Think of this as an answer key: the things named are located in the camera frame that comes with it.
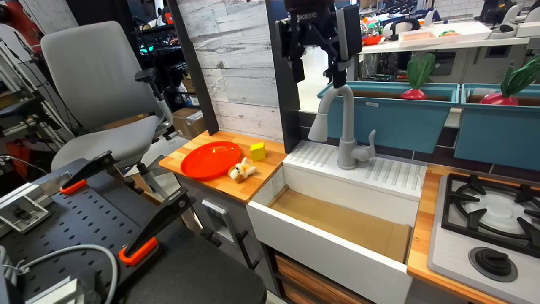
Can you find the black clamp orange handle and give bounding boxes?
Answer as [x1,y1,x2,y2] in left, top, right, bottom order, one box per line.
[57,150,118,197]
[117,189,194,268]

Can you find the black stove knob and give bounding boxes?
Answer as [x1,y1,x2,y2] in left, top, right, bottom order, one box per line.
[469,244,520,283]

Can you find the wooden drawer fronts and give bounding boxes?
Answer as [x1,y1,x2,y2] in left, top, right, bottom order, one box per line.
[272,251,373,304]

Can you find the wooden countertop under plate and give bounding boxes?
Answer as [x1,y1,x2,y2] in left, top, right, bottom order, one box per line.
[157,129,287,205]

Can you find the black kitchen frame post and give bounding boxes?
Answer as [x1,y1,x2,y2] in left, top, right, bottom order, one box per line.
[265,0,302,155]
[167,0,221,136]

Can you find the teal planter box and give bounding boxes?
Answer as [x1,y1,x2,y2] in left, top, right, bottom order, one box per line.
[452,82,540,173]
[317,81,461,155]

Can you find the small white brown toy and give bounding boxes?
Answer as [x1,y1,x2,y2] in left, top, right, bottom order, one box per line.
[226,157,258,184]

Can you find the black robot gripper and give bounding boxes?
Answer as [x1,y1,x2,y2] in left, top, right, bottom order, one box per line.
[282,0,348,89]

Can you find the grey toy tap faucet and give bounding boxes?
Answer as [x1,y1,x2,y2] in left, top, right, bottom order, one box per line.
[307,82,378,172]

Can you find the grey toy stove top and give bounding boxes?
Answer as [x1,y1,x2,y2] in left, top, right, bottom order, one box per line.
[427,170,540,304]

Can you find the grey cable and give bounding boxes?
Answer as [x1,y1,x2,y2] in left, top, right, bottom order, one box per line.
[10,243,122,304]

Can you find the wooden countertop around stove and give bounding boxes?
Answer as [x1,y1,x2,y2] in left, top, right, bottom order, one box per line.
[405,162,540,304]

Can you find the grey office chair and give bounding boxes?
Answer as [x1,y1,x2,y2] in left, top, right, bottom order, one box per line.
[39,20,176,175]

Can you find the white background table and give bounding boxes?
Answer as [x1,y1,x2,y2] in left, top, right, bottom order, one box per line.
[360,32,533,81]

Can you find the black perforated table board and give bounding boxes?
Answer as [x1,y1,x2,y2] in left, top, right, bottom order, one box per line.
[0,167,268,304]

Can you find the grey wood panel backboard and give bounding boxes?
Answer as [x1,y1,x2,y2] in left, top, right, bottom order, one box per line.
[176,0,285,141]

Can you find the white toy kitchen sink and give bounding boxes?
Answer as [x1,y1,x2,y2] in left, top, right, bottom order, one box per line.
[245,138,429,304]

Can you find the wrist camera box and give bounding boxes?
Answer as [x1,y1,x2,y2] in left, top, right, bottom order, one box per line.
[334,3,365,64]

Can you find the cardboard box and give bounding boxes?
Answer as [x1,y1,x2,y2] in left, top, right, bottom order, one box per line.
[171,106,208,140]

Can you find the orange plastic plate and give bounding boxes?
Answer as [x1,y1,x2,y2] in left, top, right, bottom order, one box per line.
[179,140,245,182]

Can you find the red toy radish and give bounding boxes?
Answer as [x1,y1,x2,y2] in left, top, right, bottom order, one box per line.
[400,50,437,101]
[478,55,540,108]

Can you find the small yellow block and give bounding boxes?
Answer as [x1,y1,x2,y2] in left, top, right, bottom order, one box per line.
[248,140,268,162]

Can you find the silver metal mounting block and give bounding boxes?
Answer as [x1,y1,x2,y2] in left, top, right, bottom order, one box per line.
[0,192,51,234]

